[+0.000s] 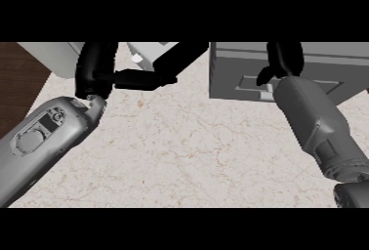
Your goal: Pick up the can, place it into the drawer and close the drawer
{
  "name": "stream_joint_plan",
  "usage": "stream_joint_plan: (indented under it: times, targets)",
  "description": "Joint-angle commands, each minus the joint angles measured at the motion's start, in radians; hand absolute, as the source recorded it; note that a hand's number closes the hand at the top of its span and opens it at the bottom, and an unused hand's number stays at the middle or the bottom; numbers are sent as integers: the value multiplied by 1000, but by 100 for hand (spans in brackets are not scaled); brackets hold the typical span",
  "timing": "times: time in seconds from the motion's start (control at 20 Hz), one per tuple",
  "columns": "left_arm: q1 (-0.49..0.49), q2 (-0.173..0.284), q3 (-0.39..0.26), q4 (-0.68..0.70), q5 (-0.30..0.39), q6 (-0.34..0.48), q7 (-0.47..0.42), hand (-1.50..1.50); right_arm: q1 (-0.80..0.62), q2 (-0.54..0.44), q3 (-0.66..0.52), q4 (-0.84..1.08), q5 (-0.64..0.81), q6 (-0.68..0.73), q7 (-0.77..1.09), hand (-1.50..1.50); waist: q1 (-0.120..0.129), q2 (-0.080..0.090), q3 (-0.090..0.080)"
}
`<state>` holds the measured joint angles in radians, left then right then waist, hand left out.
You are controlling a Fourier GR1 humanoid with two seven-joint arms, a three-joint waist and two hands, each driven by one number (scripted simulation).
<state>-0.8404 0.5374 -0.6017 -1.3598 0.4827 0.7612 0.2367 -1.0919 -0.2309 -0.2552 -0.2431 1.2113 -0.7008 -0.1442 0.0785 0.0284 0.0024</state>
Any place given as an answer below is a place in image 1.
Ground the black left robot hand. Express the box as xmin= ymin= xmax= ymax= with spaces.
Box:
xmin=74 ymin=41 xmax=211 ymax=101

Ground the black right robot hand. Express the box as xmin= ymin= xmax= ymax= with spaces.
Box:
xmin=256 ymin=41 xmax=306 ymax=88

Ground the grey drawer cabinet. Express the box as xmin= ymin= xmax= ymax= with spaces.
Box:
xmin=208 ymin=41 xmax=369 ymax=107

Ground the pale grey box appliance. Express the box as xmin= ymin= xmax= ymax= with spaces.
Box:
xmin=17 ymin=41 xmax=87 ymax=79

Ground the white box with knob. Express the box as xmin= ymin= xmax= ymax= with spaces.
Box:
xmin=126 ymin=41 xmax=180 ymax=72

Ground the pale drawer handle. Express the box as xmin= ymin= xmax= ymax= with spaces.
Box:
xmin=259 ymin=91 xmax=276 ymax=102

